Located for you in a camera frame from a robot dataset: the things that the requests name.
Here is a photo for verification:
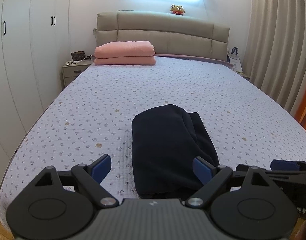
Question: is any dark navy garment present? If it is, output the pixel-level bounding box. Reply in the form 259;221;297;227
131;105;219;200

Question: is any floral quilted bedspread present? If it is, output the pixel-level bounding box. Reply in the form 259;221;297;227
0;57;306;224

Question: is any beige curtain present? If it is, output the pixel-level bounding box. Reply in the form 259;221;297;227
243;0;306;115

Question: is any beige bedside table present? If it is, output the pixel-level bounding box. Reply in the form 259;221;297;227
62;60;93;87

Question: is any white shopping bag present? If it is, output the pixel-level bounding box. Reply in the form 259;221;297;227
227;47;243;73

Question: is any dark woven basket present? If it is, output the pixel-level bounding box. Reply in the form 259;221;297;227
71;50;86;61

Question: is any pink folded blanket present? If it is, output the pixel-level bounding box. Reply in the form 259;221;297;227
93;41;156;66

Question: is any beige upholstered headboard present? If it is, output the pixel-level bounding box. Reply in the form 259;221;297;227
93;10;230;61

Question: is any orange plush toy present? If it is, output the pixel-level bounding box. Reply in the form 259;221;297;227
170;4;186;16

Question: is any white wardrobe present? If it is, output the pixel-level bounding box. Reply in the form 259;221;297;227
0;0;72;167

